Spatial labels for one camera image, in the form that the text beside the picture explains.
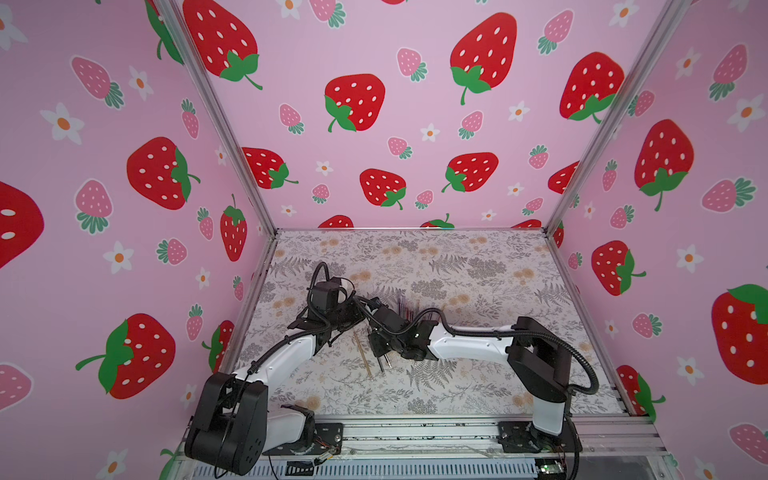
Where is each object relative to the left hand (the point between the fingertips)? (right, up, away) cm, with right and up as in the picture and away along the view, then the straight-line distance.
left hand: (372, 305), depth 87 cm
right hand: (-2, -11, -3) cm, 12 cm away
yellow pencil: (-1, -19, -1) cm, 19 cm away
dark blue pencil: (+2, -17, 0) cm, 17 cm away
